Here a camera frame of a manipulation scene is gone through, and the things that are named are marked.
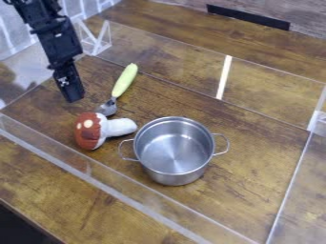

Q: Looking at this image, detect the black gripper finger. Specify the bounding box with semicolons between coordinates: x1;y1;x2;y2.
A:
53;66;72;103
68;63;85;102

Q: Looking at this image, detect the stainless steel pot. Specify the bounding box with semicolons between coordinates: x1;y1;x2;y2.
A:
118;116;231;186

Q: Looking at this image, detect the clear acrylic right barrier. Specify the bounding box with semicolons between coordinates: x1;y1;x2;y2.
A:
265;86;326;244

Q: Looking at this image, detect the clear acrylic front barrier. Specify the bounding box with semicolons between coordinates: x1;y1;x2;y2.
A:
0;113;257;244

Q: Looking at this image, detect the clear acrylic barrier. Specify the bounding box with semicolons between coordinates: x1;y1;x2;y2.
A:
0;113;257;244
265;86;326;244

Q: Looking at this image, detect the clear acrylic bracket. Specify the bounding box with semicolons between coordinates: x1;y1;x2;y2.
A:
73;20;112;56

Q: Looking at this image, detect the green handled metal spoon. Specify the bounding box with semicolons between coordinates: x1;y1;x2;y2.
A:
94;63;137;116

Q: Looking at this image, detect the black strip on table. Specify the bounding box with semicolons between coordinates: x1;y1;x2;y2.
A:
205;4;289;31

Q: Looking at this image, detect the plush brown white mushroom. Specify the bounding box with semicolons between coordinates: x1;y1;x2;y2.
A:
73;112;137;151

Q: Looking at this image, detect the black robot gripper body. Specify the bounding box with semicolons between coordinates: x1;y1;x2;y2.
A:
3;0;82;70

